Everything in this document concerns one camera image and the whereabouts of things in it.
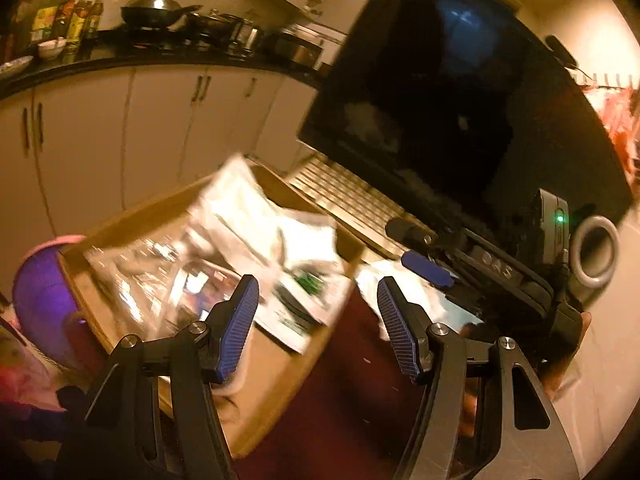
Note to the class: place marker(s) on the brown cardboard box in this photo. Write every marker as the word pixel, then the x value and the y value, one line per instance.
pixel 280 390

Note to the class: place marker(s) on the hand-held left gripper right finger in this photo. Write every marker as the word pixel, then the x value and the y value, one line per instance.
pixel 400 330

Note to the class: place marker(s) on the white keyboard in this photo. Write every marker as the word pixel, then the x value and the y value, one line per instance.
pixel 350 200

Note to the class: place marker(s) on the white plate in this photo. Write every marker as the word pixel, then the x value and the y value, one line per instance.
pixel 15 66

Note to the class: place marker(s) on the group of condiment bottles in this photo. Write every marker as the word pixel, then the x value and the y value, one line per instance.
pixel 65 10

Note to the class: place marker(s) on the steel rectangular pan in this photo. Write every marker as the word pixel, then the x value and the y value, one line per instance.
pixel 295 49

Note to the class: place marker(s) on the steel cooking pot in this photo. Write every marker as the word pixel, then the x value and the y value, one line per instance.
pixel 215 25

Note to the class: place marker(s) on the steel kettle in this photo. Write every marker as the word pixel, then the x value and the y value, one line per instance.
pixel 246 35

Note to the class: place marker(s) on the red hanging items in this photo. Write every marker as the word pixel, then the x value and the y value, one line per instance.
pixel 617 110

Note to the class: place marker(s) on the clear plastic bag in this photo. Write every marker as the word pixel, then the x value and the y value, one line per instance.
pixel 145 265

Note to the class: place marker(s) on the purple plastic stool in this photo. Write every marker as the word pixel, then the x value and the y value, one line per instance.
pixel 40 300

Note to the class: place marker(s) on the black kitchen counter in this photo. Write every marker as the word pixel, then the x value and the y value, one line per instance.
pixel 150 57

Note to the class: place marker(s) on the person's right hand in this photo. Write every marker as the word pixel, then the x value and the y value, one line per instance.
pixel 567 370

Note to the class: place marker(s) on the small white bowl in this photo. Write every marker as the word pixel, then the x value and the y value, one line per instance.
pixel 51 50

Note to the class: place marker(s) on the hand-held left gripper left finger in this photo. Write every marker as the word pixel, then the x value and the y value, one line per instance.
pixel 240 330

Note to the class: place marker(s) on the white base cabinets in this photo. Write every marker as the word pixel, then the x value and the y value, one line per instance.
pixel 125 130

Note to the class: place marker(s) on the torn green white packet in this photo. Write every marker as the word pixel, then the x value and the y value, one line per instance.
pixel 300 292

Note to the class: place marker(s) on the black wok with lid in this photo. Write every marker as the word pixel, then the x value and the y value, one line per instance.
pixel 150 10

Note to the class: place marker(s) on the black webcam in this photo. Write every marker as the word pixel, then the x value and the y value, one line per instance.
pixel 560 50

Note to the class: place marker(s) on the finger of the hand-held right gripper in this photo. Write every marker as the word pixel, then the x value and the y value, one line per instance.
pixel 427 267
pixel 410 230

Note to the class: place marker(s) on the black computer monitor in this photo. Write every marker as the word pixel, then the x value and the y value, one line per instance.
pixel 450 110

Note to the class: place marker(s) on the pink cloth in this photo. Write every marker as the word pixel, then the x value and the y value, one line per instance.
pixel 20 377

